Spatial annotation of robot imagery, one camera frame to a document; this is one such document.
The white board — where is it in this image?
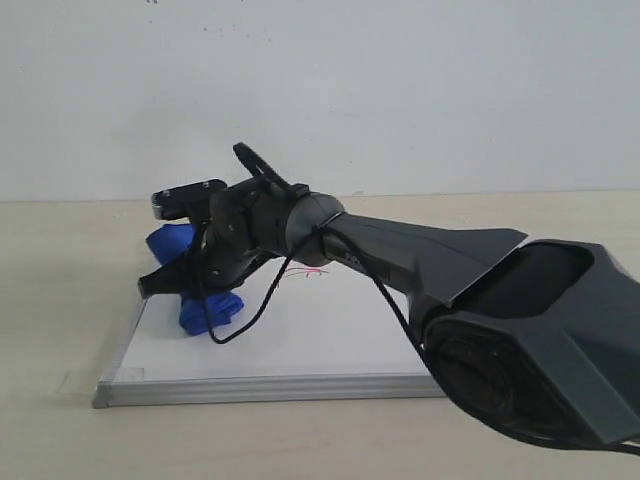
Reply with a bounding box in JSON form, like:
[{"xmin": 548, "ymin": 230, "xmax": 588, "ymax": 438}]
[{"xmin": 92, "ymin": 260, "xmax": 441, "ymax": 409}]

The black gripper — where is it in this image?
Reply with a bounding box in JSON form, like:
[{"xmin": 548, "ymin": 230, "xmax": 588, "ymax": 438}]
[{"xmin": 138, "ymin": 224, "xmax": 270, "ymax": 299}]

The clear tape front left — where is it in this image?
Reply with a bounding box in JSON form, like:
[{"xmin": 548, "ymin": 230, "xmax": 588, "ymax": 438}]
[{"xmin": 56, "ymin": 367, "xmax": 145, "ymax": 397}]

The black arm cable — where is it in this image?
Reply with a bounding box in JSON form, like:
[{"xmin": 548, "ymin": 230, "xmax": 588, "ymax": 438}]
[{"xmin": 197, "ymin": 142, "xmax": 640, "ymax": 456}]

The blue microfibre cloth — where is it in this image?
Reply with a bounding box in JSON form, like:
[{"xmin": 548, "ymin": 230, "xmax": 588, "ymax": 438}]
[{"xmin": 145, "ymin": 224, "xmax": 244, "ymax": 337}]

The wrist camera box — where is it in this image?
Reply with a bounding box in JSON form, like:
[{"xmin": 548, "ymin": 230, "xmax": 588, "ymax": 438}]
[{"xmin": 151, "ymin": 179, "xmax": 227, "ymax": 221}]

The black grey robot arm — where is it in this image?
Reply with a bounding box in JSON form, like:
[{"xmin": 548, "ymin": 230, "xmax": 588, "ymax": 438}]
[{"xmin": 139, "ymin": 178, "xmax": 639, "ymax": 455}]

